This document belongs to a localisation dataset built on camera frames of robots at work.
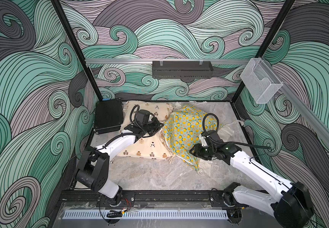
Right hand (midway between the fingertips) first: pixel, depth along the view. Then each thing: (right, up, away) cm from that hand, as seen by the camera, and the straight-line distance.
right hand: (190, 153), depth 79 cm
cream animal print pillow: (-23, +2, +7) cm, 24 cm away
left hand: (-14, +17, +4) cm, 23 cm away
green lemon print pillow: (-2, +12, +14) cm, 19 cm away
